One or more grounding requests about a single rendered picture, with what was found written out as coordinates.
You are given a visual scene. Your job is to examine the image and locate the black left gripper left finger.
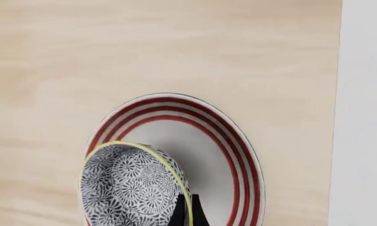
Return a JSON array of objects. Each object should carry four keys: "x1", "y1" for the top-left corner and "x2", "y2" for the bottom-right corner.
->
[{"x1": 167, "y1": 193, "x2": 190, "y2": 226}]

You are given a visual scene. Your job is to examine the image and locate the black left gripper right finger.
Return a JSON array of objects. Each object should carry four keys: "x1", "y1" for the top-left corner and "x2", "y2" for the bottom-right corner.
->
[{"x1": 191, "y1": 193, "x2": 211, "y2": 226}]

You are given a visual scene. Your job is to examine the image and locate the white plate with red rings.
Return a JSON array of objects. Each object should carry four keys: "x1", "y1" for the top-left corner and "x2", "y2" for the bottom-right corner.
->
[{"x1": 84, "y1": 92, "x2": 266, "y2": 226}]

